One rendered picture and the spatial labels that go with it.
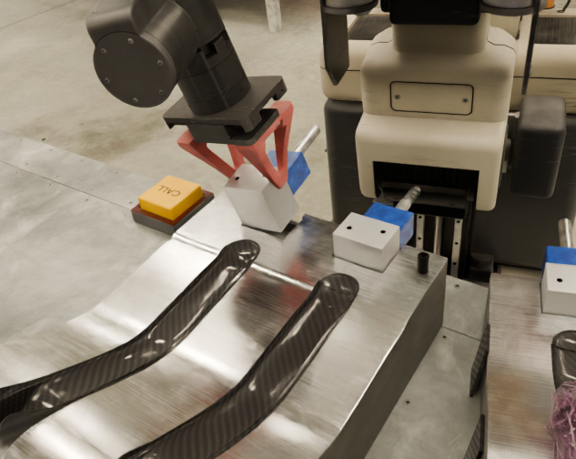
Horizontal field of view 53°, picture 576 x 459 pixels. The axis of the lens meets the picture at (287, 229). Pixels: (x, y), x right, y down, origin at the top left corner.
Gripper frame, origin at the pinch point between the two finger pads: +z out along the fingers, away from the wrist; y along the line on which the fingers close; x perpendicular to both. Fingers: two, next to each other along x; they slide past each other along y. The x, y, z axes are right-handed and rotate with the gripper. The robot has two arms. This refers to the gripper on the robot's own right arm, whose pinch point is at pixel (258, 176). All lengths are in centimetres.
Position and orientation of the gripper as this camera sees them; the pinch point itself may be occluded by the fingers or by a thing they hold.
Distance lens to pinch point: 56.9
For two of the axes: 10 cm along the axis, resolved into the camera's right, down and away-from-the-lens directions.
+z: 3.4, 7.1, 6.1
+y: 7.9, 1.3, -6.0
